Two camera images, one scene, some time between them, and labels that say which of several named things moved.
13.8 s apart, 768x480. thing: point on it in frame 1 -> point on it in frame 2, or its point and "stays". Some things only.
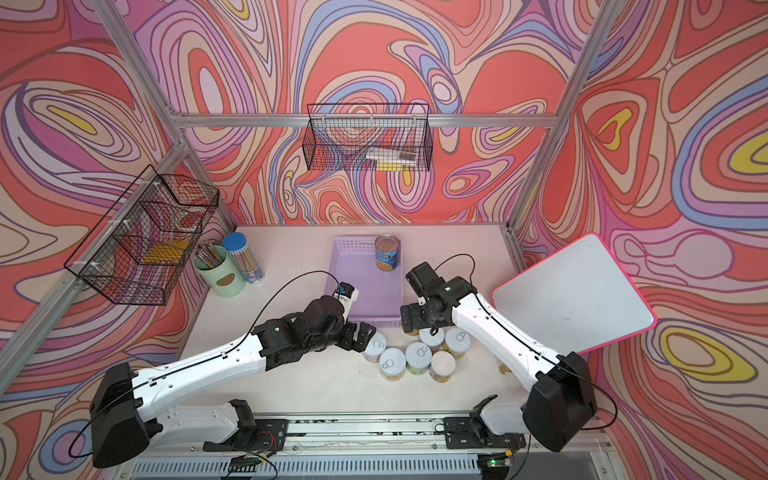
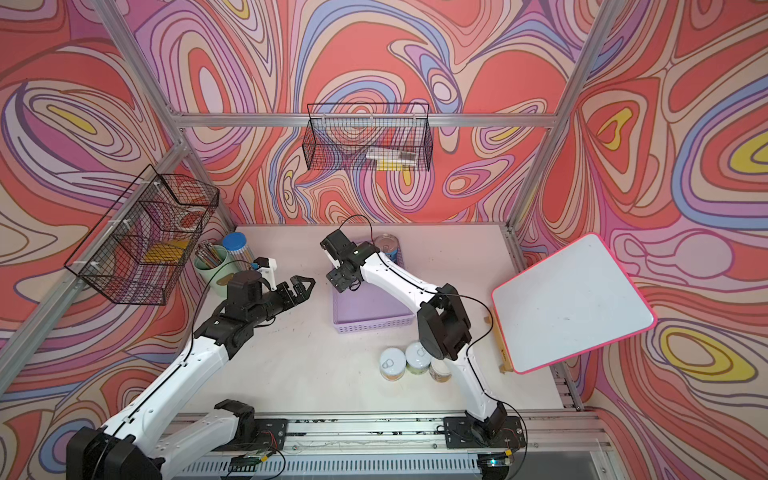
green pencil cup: (218, 271) stays
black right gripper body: (421, 316) -> (339, 278)
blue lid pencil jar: (237, 245) stays
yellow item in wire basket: (166, 252) stays
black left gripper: (363, 337) -> (300, 295)
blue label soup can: (387, 252) stays
